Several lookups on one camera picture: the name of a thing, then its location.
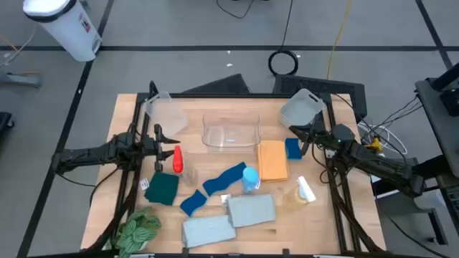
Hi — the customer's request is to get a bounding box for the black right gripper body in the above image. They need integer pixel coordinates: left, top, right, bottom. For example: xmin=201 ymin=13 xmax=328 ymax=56
xmin=302 ymin=115 xmax=334 ymax=156

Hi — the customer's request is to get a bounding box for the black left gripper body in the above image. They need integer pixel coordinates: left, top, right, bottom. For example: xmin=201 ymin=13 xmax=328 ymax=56
xmin=141 ymin=123 xmax=164 ymax=173

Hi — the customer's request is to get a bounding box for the red-trigger glass cleaner spray bottle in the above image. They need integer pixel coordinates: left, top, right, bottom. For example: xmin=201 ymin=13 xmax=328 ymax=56
xmin=172 ymin=144 xmax=199 ymax=188

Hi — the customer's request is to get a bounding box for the blue scouring sponge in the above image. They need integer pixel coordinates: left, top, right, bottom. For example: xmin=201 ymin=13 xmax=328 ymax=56
xmin=179 ymin=189 xmax=208 ymax=218
xmin=284 ymin=137 xmax=303 ymax=161
xmin=202 ymin=173 xmax=230 ymax=197

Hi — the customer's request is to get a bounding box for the dark green cloth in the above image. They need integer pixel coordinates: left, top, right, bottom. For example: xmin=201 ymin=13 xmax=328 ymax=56
xmin=140 ymin=171 xmax=180 ymax=206

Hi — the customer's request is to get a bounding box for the orange cloth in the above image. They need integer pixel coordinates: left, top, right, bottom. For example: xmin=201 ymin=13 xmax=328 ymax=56
xmin=257 ymin=140 xmax=290 ymax=183

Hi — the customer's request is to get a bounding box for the amber spray bottle white trigger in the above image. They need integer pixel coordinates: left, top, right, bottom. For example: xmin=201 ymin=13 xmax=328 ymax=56
xmin=281 ymin=175 xmax=317 ymax=212

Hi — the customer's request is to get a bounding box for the light blue air freshener bottle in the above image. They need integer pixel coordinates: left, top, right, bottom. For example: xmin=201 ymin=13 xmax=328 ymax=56
xmin=242 ymin=166 xmax=262 ymax=195

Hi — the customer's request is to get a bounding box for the grey waffle towel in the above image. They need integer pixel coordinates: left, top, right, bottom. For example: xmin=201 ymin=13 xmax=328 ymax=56
xmin=219 ymin=193 xmax=278 ymax=229
xmin=181 ymin=214 xmax=237 ymax=249

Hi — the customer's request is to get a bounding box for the frosted translucent plastic bin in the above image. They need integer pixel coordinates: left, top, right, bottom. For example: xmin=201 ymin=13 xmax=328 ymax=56
xmin=143 ymin=91 xmax=189 ymax=139

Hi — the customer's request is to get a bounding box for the clear plastic bin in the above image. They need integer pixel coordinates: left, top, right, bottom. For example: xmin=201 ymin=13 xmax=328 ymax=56
xmin=201 ymin=113 xmax=262 ymax=154

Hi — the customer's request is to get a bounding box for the black perforated panel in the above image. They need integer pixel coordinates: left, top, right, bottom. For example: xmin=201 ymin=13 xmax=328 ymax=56
xmin=272 ymin=74 xmax=369 ymax=119

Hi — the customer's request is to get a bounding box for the yellow plug connector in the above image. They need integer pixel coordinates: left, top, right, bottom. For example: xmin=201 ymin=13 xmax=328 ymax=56
xmin=367 ymin=137 xmax=383 ymax=154

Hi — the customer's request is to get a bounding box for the black slanted panel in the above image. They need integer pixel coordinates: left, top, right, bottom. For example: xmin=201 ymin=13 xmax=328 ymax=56
xmin=181 ymin=73 xmax=252 ymax=95

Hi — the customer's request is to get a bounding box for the green potted plant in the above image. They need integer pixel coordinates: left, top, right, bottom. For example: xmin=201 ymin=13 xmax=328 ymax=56
xmin=107 ymin=206 xmax=162 ymax=258

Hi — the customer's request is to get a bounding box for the black equipment stand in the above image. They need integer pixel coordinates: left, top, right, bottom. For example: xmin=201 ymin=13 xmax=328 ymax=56
xmin=371 ymin=153 xmax=459 ymax=247

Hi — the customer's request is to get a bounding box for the dark grey cart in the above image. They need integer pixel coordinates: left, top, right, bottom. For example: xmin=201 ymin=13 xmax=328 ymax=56
xmin=415 ymin=62 xmax=459 ymax=179

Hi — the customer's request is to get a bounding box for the white cylindrical roll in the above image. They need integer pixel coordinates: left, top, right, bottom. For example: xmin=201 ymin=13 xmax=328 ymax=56
xmin=413 ymin=188 xmax=448 ymax=211

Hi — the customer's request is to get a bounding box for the black box device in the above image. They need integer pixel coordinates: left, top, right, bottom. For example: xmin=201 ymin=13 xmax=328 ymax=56
xmin=440 ymin=87 xmax=459 ymax=118

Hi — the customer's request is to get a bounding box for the white trash can black rim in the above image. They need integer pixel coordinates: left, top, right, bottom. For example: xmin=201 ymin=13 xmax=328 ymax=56
xmin=22 ymin=0 xmax=103 ymax=62

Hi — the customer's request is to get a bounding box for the grey metal floor leg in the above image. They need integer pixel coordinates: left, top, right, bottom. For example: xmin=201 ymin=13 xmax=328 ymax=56
xmin=0 ymin=71 xmax=42 ymax=89

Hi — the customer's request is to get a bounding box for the black chair part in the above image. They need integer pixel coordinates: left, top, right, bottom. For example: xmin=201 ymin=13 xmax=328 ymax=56
xmin=0 ymin=111 xmax=16 ymax=140

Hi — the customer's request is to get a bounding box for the grey plastic bin with handles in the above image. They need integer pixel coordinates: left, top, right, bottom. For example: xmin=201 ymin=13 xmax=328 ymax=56
xmin=278 ymin=87 xmax=326 ymax=134

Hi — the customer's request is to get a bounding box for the black left arm base cable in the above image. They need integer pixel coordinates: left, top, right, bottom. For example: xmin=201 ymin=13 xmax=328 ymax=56
xmin=89 ymin=166 xmax=121 ymax=207

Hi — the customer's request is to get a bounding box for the coiled black cable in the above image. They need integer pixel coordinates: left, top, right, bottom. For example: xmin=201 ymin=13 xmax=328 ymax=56
xmin=268 ymin=49 xmax=300 ymax=77

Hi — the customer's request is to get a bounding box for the black aluminium table frame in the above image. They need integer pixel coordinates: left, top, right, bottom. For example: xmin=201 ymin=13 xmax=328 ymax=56
xmin=80 ymin=80 xmax=383 ymax=258

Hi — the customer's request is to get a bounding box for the yellow cable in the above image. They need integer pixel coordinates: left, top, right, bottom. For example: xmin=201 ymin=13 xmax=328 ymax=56
xmin=325 ymin=0 xmax=354 ymax=81

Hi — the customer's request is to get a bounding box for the black hanging cable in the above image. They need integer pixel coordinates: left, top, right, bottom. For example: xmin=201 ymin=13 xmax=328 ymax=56
xmin=280 ymin=0 xmax=295 ymax=53

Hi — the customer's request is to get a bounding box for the black floor cable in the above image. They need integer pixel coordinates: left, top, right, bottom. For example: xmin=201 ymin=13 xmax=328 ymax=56
xmin=215 ymin=0 xmax=255 ymax=20

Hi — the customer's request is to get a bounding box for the white floor cable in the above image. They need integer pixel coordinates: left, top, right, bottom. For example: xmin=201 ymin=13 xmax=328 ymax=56
xmin=0 ymin=24 xmax=37 ymax=69

